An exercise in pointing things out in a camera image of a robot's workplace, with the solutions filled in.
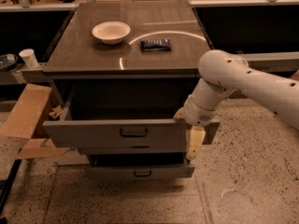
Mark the grey bottom drawer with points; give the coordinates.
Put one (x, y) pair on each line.
(140, 172)

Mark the dark blue snack packet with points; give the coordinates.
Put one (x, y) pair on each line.
(156, 45)

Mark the grey drawer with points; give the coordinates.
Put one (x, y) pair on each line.
(99, 122)
(140, 172)

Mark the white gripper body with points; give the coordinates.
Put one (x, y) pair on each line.
(198, 114)

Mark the white bowl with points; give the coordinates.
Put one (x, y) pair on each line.
(111, 32)

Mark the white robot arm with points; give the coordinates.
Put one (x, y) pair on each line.
(221, 74)

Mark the brown cardboard box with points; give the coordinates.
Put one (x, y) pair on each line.
(25, 121)

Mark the white paper cup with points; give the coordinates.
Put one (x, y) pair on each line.
(28, 55)

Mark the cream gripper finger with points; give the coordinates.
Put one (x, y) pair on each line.
(179, 114)
(195, 138)

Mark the grey top drawer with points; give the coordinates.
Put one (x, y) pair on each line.
(99, 122)

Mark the grey drawer cabinet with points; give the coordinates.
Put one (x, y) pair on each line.
(121, 71)

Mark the dark round container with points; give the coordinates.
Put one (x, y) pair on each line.
(8, 62)

